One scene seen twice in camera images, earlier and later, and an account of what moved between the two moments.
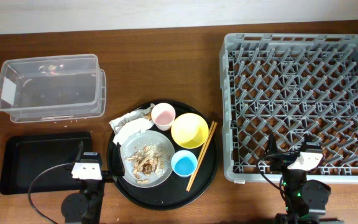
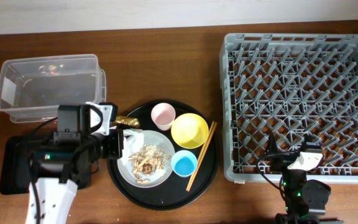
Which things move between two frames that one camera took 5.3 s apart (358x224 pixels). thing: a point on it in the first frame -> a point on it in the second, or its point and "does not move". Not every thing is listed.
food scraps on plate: x=148 y=160 does not move
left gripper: x=117 y=165 -> x=116 y=136
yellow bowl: x=189 y=130 does not move
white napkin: x=130 y=122 -> x=132 y=143
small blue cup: x=184 y=163 does not move
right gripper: x=273 y=150 does not move
